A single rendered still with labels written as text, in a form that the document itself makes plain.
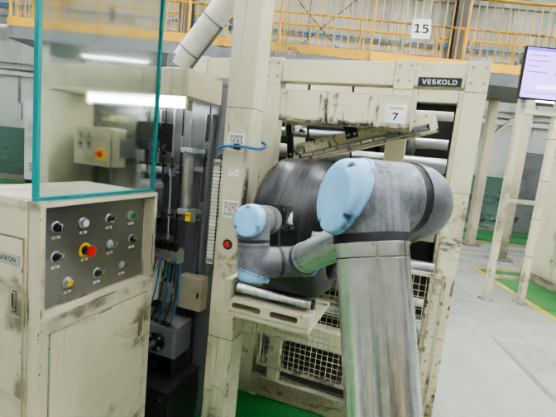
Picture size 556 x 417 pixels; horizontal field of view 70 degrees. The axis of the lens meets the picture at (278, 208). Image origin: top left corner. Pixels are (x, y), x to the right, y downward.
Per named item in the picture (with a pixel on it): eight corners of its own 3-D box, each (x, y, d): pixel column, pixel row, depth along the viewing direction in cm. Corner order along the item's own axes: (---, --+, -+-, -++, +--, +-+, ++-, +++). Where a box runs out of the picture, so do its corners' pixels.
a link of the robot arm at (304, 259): (480, 155, 67) (304, 245, 126) (421, 150, 62) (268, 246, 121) (497, 222, 63) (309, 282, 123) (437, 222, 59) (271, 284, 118)
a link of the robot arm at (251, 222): (229, 239, 109) (230, 203, 110) (248, 237, 121) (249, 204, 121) (261, 241, 106) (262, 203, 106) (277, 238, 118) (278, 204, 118)
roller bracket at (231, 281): (223, 300, 168) (225, 278, 166) (261, 275, 205) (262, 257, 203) (230, 302, 167) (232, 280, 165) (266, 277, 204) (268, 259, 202)
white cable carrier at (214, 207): (205, 262, 183) (213, 159, 177) (211, 261, 188) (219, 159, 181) (213, 265, 182) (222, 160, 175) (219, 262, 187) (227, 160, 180)
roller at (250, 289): (232, 285, 169) (237, 279, 173) (233, 294, 171) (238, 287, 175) (312, 304, 157) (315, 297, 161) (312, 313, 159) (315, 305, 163)
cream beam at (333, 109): (277, 120, 190) (280, 88, 188) (294, 125, 214) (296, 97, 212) (409, 130, 170) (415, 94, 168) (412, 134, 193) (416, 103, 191)
